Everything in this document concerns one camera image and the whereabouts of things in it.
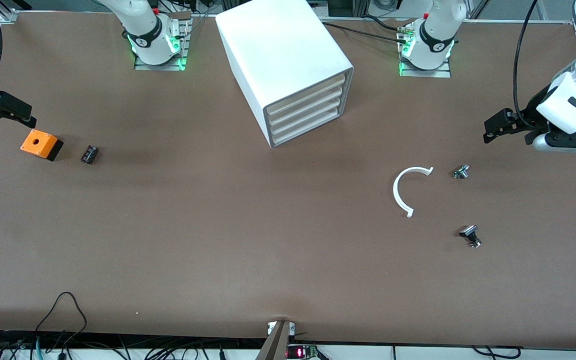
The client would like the black cable bundle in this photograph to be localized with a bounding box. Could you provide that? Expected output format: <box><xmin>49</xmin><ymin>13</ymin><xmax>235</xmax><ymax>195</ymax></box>
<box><xmin>0</xmin><ymin>329</ymin><xmax>249</xmax><ymax>360</ymax></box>

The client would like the black silver switch part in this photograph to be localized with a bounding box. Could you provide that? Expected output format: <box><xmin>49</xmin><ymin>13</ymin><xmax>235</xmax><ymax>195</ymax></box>
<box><xmin>458</xmin><ymin>224</ymin><xmax>483</xmax><ymax>249</ymax></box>

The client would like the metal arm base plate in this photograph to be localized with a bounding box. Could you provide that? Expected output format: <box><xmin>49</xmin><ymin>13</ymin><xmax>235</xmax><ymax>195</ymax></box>
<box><xmin>399</xmin><ymin>25</ymin><xmax>453</xmax><ymax>79</ymax></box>
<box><xmin>134</xmin><ymin>17</ymin><xmax>192</xmax><ymax>71</ymax></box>

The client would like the red digit display module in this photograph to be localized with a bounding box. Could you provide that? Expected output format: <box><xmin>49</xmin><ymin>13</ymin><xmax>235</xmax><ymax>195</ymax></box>
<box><xmin>287</xmin><ymin>344</ymin><xmax>320</xmax><ymax>360</ymax></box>

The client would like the thin black looped cable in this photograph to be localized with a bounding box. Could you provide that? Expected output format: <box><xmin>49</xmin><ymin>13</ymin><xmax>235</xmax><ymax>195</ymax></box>
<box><xmin>35</xmin><ymin>291</ymin><xmax>88</xmax><ymax>347</ymax></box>

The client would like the white curved plastic arc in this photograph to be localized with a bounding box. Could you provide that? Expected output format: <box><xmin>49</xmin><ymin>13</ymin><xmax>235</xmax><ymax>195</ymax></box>
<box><xmin>393</xmin><ymin>166</ymin><xmax>435</xmax><ymax>219</ymax></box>

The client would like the orange box with hole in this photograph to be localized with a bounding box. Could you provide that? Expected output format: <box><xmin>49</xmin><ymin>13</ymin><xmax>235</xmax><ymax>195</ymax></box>
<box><xmin>20</xmin><ymin>129</ymin><xmax>64</xmax><ymax>162</ymax></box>

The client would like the black table cable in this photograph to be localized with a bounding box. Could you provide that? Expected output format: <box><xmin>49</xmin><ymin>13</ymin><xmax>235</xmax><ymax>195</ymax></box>
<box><xmin>320</xmin><ymin>15</ymin><xmax>415</xmax><ymax>44</ymax></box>

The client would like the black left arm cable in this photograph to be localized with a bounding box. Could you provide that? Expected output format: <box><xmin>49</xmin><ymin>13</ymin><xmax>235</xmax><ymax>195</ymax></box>
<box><xmin>513</xmin><ymin>0</ymin><xmax>541</xmax><ymax>128</ymax></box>

